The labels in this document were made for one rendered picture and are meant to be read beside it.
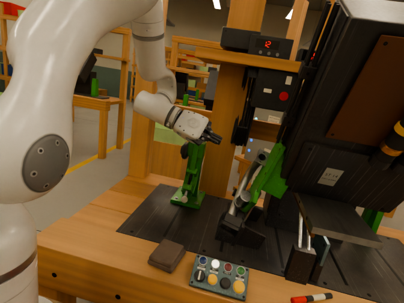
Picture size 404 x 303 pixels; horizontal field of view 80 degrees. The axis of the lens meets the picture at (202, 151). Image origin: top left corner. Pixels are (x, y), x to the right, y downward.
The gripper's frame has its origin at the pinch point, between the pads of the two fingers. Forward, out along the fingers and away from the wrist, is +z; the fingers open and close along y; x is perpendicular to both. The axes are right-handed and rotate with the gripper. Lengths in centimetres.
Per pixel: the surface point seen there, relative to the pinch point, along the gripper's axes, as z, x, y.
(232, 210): 16.7, 9.5, -17.5
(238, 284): 22.6, -5.7, -39.2
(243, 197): 16.7, -0.5, -15.3
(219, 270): 17.1, -3.1, -38.3
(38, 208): -126, 180, -49
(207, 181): 4.7, 38.7, -0.9
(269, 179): 21.1, -5.6, -7.9
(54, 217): -103, 171, -50
